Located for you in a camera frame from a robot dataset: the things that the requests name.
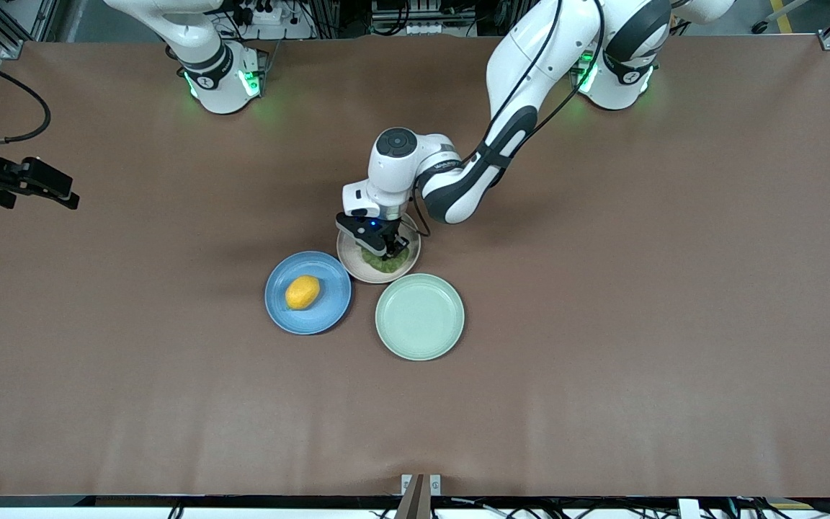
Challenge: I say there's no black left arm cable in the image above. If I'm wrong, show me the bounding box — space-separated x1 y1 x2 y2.
406 0 609 239

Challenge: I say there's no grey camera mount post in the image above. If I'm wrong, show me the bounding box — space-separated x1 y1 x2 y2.
394 474 432 519

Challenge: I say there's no silver mount bracket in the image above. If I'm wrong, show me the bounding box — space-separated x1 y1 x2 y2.
401 474 442 497

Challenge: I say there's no yellow lemon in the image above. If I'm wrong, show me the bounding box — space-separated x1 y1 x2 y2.
285 275 321 311

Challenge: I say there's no pale green plate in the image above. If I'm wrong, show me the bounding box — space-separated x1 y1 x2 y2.
375 273 465 361

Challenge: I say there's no blue plate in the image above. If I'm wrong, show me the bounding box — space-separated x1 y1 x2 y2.
264 250 353 335

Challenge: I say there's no beige plate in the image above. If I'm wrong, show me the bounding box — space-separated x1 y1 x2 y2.
336 210 421 285

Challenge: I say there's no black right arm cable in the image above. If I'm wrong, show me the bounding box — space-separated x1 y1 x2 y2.
0 45 52 143

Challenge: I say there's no white power strip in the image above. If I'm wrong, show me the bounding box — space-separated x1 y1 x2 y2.
222 0 295 27

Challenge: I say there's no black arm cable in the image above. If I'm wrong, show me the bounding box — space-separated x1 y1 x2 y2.
406 0 609 239
0 45 52 143

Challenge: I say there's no green lettuce leaf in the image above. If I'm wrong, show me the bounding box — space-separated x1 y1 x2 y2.
360 244 411 275

